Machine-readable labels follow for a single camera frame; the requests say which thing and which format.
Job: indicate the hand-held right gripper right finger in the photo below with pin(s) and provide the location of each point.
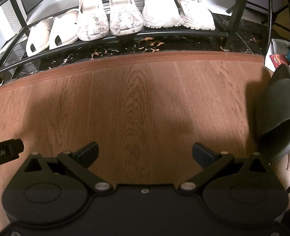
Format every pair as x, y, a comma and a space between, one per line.
202, 156

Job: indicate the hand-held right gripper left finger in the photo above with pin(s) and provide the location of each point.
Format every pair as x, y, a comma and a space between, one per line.
87, 152

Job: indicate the dark grey foam slide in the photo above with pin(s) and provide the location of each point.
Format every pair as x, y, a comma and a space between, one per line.
277, 103

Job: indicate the black metal shoe rack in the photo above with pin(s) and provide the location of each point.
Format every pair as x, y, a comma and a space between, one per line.
235, 17

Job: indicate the red packet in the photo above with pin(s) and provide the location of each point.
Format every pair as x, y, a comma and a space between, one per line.
278, 60

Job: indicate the beige open-toe slipper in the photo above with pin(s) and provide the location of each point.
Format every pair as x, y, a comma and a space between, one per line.
61, 29

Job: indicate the marbled white clog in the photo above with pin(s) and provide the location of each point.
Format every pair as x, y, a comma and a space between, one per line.
92, 22
125, 17

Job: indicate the white plastic bag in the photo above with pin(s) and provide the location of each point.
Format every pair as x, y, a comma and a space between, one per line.
278, 46

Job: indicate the white lace-up sneaker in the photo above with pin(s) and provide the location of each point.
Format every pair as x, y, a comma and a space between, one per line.
159, 9
196, 12

